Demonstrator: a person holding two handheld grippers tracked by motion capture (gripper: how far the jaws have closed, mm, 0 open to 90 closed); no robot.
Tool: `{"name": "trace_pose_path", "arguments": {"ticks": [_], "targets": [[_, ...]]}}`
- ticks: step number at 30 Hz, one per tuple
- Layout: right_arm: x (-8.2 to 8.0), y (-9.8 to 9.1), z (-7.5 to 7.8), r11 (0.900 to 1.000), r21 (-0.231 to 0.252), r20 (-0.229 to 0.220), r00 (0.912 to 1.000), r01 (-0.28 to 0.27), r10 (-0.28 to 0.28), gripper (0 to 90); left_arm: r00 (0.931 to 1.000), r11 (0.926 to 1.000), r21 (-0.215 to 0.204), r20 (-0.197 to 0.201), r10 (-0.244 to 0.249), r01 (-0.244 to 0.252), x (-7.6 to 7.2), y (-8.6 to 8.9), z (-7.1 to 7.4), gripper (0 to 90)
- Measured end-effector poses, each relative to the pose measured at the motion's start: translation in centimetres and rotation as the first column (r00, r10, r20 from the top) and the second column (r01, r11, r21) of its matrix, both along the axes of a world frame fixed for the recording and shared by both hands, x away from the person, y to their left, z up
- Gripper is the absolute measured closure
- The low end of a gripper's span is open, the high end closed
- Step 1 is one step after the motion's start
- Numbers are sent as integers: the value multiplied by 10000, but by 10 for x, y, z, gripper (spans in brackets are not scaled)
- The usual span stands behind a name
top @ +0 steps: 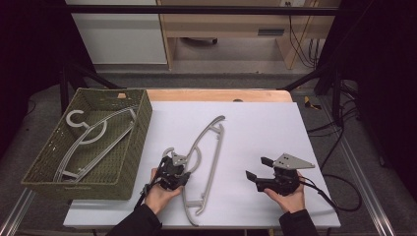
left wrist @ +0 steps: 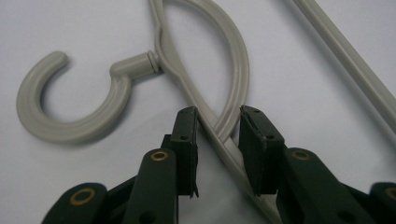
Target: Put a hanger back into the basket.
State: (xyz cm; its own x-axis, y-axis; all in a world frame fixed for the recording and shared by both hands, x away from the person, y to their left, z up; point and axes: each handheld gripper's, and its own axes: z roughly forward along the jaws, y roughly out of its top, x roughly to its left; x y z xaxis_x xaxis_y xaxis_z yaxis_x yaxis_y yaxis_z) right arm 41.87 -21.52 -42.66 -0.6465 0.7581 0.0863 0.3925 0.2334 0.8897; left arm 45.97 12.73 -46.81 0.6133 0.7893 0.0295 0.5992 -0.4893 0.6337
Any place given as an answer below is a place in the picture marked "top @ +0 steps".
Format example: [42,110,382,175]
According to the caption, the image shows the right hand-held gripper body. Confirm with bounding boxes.
[255,152,316,197]

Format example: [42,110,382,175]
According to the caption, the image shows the green woven basket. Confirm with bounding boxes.
[21,87,153,202]

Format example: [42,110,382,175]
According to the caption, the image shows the white cabinet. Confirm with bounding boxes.
[64,0,168,66]

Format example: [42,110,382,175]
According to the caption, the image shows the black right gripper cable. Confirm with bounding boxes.
[298,173,364,212]

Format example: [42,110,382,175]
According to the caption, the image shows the light wooden desk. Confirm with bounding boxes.
[156,0,342,71]

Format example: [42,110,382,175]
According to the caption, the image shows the black frame leg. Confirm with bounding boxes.
[280,61,344,126]
[59,61,126,114]

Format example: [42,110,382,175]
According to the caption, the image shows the grey plastic clothes hanger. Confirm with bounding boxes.
[53,109,137,184]
[161,114,227,227]
[56,106,139,182]

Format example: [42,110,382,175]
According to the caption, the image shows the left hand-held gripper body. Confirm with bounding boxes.
[158,151,188,192]

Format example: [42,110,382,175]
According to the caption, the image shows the person's left hand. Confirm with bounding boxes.
[144,168,184,215]

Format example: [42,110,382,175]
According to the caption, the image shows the person's right hand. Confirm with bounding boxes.
[264,182,307,214]

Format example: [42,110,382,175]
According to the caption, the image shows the black floor cables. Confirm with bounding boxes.
[306,78,362,171]

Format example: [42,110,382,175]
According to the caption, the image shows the white sheet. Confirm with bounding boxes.
[63,100,342,229]

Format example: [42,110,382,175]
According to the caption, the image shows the yellow and black tape piece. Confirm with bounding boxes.
[302,95,323,111]

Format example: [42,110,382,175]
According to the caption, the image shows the black horizontal frame bar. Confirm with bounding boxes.
[63,4,340,17]

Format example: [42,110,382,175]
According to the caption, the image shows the aluminium rail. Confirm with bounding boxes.
[318,97,398,236]
[0,188,37,236]

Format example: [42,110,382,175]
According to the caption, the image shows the black hanging cables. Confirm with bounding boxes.
[284,1,321,70]

